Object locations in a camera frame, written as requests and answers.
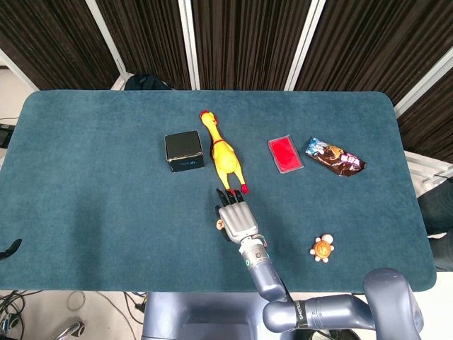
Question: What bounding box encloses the black cable with plug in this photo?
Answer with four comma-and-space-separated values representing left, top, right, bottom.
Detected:
123, 292, 148, 315

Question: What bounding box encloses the black floor cable tangle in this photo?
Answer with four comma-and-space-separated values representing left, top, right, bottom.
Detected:
0, 290, 47, 340

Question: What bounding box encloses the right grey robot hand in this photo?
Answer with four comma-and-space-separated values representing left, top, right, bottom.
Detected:
214, 188, 259, 244

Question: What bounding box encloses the person in dark jeans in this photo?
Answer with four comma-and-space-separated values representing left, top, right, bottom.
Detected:
417, 180, 453, 272

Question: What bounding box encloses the red ink pad case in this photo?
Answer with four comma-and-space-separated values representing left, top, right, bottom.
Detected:
267, 135, 304, 175

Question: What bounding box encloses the brown snack bag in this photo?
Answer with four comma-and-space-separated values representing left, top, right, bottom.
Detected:
305, 137, 367, 177

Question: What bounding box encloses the orange turtle toy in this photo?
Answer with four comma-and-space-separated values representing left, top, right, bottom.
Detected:
309, 233, 334, 264

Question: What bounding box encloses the blue carpet table mat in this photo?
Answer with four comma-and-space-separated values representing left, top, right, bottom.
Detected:
0, 90, 437, 294

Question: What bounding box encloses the chrome metal leg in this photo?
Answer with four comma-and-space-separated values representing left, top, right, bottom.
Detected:
52, 318, 86, 340

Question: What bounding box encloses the dark fabric partition panel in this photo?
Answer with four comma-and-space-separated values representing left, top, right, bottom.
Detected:
95, 0, 195, 90
190, 0, 314, 91
295, 0, 453, 103
0, 0, 120, 91
396, 79, 453, 164

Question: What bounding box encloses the white metal rack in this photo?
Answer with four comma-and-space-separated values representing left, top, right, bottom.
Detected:
405, 150, 453, 196

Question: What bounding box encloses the blue-grey robot torso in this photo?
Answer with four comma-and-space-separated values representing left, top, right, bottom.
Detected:
141, 292, 294, 340

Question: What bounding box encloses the black electronic device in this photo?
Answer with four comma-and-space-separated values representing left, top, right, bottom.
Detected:
0, 123, 15, 147

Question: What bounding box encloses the yellow rubber chicken toy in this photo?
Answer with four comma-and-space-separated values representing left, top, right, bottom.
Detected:
200, 110, 251, 197

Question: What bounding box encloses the dark chair back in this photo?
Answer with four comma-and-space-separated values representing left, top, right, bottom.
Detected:
123, 73, 173, 91

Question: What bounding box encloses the black cardboard box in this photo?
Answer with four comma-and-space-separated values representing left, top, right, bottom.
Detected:
164, 130, 205, 174

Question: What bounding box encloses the black trash bin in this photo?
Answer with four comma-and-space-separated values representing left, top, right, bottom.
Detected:
293, 327, 358, 340

